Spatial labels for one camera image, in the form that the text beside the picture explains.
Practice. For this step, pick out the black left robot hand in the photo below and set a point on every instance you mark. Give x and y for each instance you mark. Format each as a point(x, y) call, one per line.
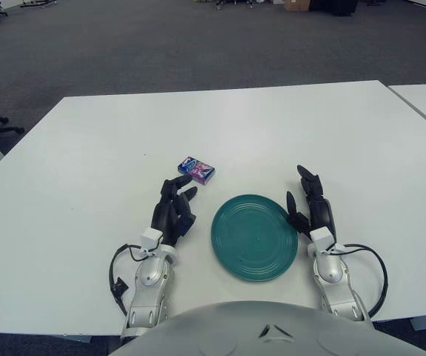
point(166, 217)

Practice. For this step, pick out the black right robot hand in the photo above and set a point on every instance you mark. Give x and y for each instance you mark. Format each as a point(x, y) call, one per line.
point(322, 217)

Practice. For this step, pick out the blue purple gum box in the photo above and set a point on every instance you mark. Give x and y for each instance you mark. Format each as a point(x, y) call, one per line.
point(196, 170)

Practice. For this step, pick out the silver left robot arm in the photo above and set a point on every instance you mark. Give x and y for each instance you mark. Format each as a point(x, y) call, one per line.
point(149, 282)

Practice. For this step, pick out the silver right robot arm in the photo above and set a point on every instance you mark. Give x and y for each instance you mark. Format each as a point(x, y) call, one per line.
point(331, 270)

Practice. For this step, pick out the teal green round plate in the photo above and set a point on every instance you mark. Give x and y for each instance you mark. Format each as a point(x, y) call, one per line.
point(255, 241)

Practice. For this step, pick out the silver robot torso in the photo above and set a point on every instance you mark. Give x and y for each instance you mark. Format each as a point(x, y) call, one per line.
point(272, 333)

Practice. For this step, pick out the black furniture block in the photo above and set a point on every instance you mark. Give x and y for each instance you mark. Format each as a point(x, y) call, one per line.
point(333, 5)

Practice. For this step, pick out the brown cardboard box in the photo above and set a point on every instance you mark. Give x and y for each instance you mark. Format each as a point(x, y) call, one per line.
point(297, 4)

